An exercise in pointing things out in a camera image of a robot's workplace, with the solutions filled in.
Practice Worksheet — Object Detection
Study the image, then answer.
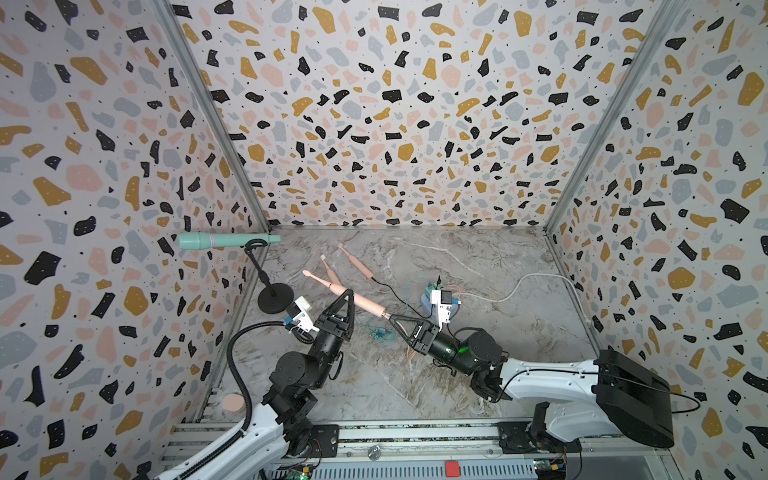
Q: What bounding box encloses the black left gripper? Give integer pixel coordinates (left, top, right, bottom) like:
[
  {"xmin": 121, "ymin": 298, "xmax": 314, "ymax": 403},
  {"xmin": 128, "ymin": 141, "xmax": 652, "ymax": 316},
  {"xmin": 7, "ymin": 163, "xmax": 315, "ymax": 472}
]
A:
[{"xmin": 310, "ymin": 294, "xmax": 358, "ymax": 394}]

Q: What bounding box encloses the blue power strip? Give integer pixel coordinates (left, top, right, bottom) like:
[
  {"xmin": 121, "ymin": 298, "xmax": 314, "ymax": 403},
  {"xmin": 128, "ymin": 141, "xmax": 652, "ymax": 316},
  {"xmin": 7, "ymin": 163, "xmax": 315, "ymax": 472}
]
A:
[{"xmin": 421, "ymin": 293, "xmax": 460, "ymax": 319}]

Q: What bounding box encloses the white power strip cable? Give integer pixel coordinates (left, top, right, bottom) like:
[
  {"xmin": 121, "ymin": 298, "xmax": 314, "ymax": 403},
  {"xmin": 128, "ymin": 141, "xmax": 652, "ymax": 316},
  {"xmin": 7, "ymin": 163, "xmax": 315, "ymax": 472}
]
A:
[{"xmin": 458, "ymin": 272, "xmax": 592, "ymax": 328}]

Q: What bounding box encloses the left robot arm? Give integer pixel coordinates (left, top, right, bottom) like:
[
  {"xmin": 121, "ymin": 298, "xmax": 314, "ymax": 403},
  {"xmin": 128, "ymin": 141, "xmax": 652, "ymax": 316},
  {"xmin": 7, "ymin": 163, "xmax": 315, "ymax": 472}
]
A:
[{"xmin": 158, "ymin": 289, "xmax": 355, "ymax": 479}]

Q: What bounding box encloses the metal base rail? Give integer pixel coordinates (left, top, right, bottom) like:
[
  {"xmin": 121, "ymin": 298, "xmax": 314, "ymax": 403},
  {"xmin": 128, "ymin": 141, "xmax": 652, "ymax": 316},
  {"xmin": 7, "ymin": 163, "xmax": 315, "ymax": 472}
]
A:
[{"xmin": 161, "ymin": 416, "xmax": 670, "ymax": 480}]

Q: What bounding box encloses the pink toothbrush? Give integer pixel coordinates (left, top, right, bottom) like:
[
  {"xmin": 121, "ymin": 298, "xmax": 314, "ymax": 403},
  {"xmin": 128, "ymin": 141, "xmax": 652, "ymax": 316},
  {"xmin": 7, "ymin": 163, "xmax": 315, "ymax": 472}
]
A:
[
  {"xmin": 302, "ymin": 270, "xmax": 390, "ymax": 319},
  {"xmin": 338, "ymin": 243, "xmax": 375, "ymax": 281},
  {"xmin": 320, "ymin": 254, "xmax": 343, "ymax": 285}
]

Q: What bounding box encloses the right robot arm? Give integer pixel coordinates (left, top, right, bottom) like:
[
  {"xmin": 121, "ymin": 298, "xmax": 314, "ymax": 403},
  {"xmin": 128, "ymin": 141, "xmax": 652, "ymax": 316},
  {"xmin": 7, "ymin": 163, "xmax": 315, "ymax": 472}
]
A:
[{"xmin": 386, "ymin": 314, "xmax": 677, "ymax": 451}]

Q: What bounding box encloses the mint green microphone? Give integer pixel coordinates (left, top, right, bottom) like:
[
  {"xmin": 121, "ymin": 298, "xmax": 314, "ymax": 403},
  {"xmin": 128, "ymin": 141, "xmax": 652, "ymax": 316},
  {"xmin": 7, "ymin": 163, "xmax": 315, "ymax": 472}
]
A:
[{"xmin": 177, "ymin": 232, "xmax": 281, "ymax": 251}]

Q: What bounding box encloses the red button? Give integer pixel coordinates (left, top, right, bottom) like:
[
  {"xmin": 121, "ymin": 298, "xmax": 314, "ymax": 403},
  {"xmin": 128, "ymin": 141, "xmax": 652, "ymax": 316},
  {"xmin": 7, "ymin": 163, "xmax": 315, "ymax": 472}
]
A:
[{"xmin": 444, "ymin": 461, "xmax": 461, "ymax": 479}]

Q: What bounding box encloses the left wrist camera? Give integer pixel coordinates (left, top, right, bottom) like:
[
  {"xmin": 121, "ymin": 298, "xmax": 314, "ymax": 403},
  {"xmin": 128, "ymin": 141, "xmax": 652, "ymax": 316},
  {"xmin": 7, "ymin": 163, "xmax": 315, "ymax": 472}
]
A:
[{"xmin": 284, "ymin": 296, "xmax": 319, "ymax": 334}]

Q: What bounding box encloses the black charging cable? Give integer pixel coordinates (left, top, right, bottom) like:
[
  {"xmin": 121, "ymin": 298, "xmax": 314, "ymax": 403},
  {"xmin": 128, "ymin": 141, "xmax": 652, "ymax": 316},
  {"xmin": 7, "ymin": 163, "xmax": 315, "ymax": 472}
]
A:
[{"xmin": 370, "ymin": 275, "xmax": 442, "ymax": 319}]

